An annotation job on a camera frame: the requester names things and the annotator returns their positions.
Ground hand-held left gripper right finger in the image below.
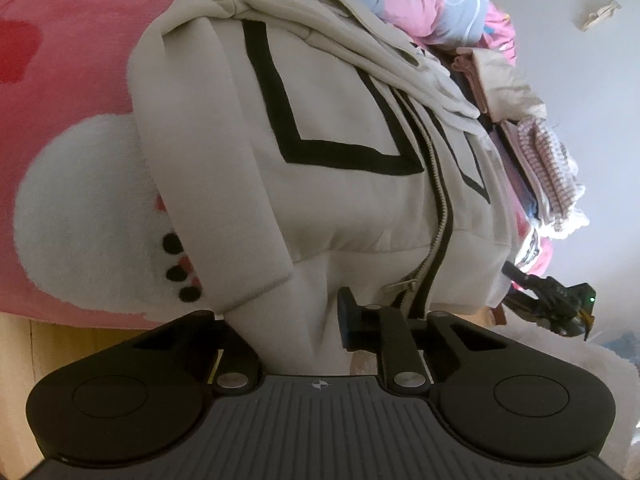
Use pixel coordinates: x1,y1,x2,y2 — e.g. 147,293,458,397
336,286,506,395

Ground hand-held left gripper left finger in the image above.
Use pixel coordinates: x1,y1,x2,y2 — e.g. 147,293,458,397
132,310,262,395

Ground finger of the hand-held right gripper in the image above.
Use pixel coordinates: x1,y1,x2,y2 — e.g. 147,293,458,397
502,294,552,322
501,261,549,295

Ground beige zip jacket black stripes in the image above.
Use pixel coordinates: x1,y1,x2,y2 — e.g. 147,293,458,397
127,0,516,376

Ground pale blue object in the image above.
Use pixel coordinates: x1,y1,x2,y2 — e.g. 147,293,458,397
597,329,640,361

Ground folded checked garment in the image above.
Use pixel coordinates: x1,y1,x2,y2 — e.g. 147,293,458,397
502,117,591,241

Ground folded dark garment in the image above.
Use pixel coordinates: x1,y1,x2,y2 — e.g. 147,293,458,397
449,67,493,123

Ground pink grey blue floral quilt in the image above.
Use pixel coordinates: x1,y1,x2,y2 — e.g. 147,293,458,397
280,0,518,56

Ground pink printed bed blanket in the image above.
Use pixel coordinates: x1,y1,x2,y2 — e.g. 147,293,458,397
0,0,556,331

